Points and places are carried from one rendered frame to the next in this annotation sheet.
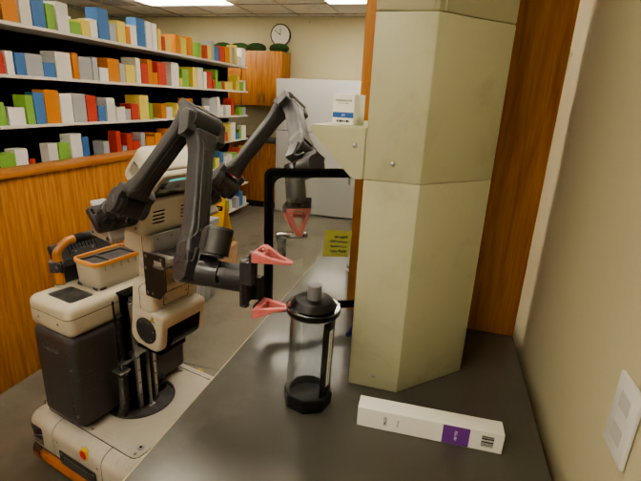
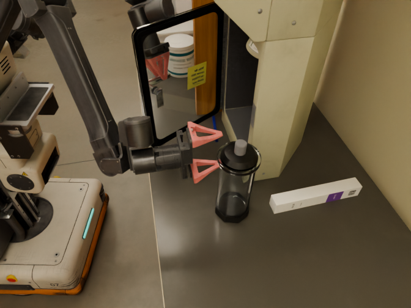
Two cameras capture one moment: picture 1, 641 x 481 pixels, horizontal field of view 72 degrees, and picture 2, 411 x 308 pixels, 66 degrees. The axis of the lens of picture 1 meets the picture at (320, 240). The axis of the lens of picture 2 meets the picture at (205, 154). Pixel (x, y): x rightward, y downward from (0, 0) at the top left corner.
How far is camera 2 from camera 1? 0.51 m
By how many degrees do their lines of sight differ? 36
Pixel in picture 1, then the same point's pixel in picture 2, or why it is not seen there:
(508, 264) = not seen: hidden behind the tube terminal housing
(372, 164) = (275, 26)
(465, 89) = not seen: outside the picture
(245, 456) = (229, 274)
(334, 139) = (240, 8)
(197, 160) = (69, 47)
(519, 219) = not seen: hidden behind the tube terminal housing
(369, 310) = (264, 137)
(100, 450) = (25, 271)
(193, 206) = (90, 101)
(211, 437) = (196, 272)
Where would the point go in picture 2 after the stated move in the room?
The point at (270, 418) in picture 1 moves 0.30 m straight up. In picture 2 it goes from (221, 236) to (225, 162)
